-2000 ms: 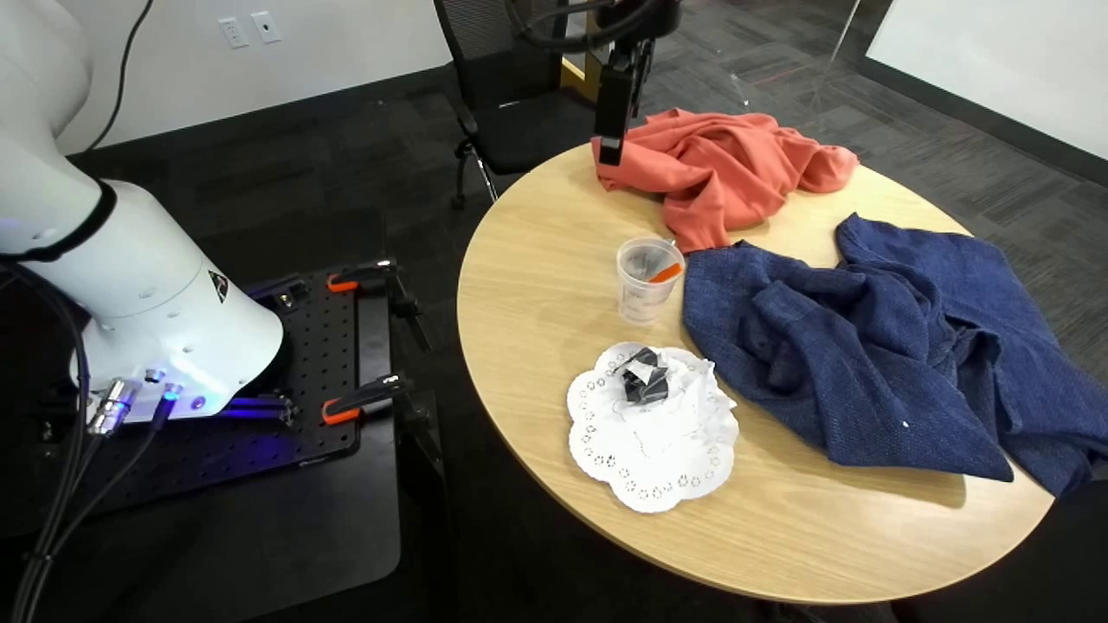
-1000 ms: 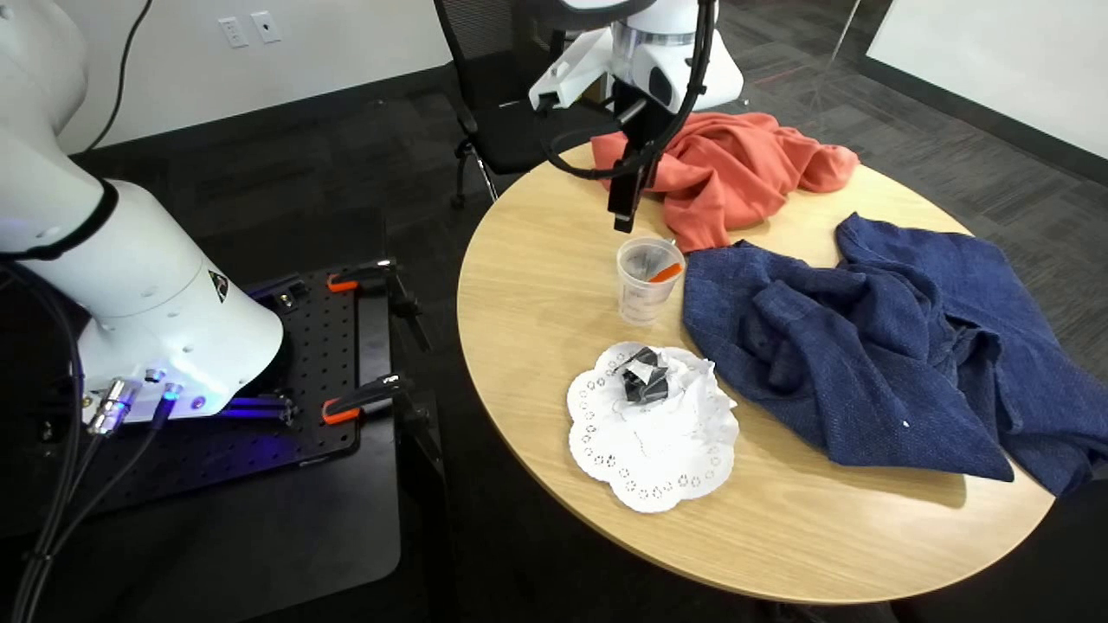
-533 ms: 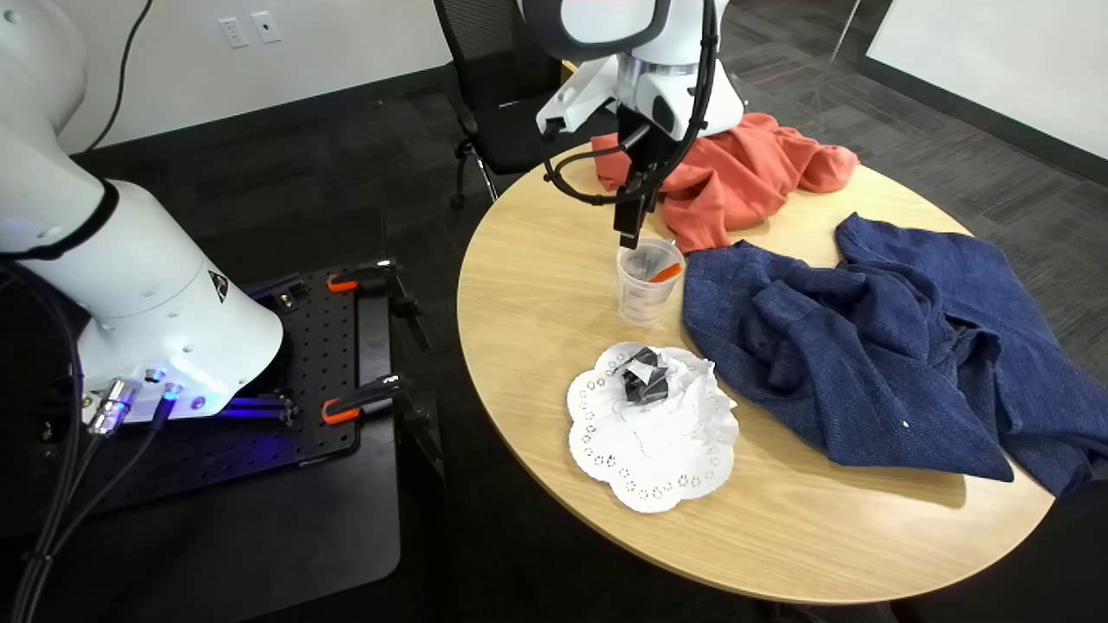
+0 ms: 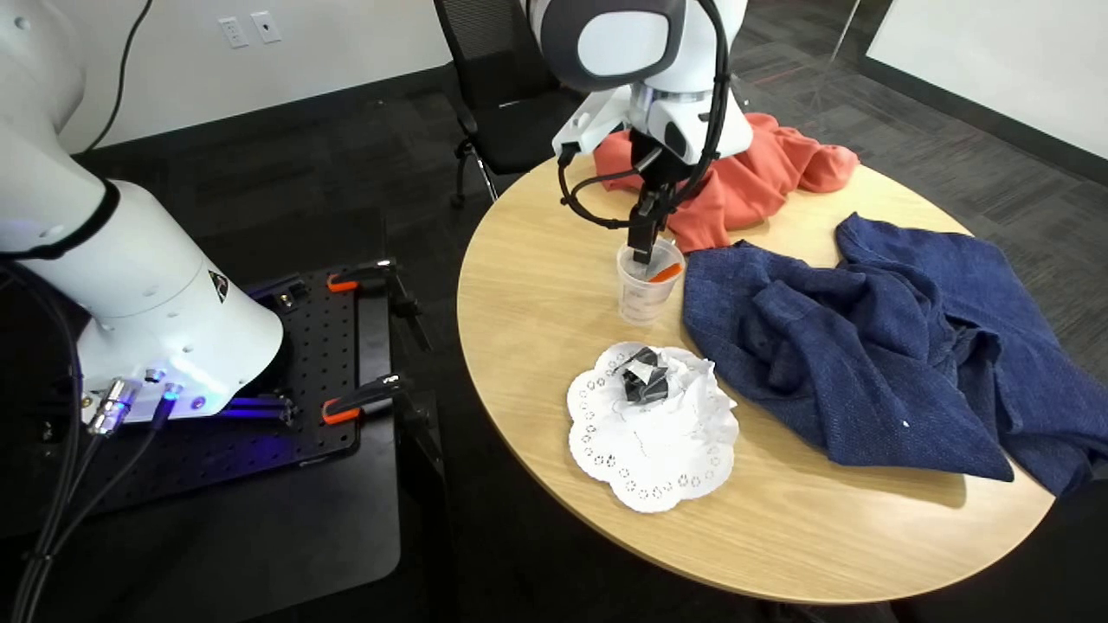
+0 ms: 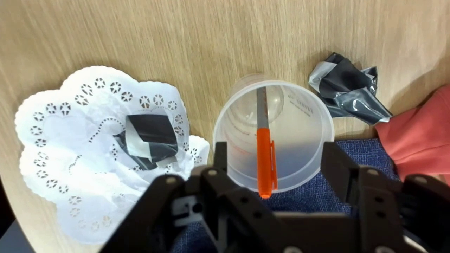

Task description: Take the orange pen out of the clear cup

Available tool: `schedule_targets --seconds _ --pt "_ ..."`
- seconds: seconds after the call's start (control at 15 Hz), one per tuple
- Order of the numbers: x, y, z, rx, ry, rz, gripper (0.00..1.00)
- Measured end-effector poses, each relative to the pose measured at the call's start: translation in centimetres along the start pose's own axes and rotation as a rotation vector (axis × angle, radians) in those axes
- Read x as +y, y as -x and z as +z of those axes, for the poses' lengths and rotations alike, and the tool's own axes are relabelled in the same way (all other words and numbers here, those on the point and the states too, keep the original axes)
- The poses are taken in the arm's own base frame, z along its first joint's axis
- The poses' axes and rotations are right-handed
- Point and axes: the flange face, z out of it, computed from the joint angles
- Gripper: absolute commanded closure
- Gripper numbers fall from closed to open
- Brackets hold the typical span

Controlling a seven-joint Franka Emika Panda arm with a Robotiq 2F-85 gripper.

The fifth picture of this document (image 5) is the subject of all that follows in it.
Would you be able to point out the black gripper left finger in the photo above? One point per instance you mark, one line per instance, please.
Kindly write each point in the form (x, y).
(197, 206)

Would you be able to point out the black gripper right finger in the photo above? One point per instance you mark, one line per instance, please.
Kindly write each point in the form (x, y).
(389, 212)

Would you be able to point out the orange cloth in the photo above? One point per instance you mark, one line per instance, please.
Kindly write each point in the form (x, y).
(417, 141)

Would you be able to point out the orange and grey pen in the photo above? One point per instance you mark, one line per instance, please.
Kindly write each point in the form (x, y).
(266, 160)

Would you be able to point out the black crumpled foil wrapper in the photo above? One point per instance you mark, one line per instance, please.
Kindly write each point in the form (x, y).
(349, 96)
(152, 139)

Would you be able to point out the clear plastic cup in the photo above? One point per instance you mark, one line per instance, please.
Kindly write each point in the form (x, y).
(300, 155)

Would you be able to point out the white paper doily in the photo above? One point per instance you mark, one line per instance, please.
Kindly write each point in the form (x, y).
(61, 155)

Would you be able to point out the blue cloth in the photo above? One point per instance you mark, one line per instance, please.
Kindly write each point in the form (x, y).
(310, 198)

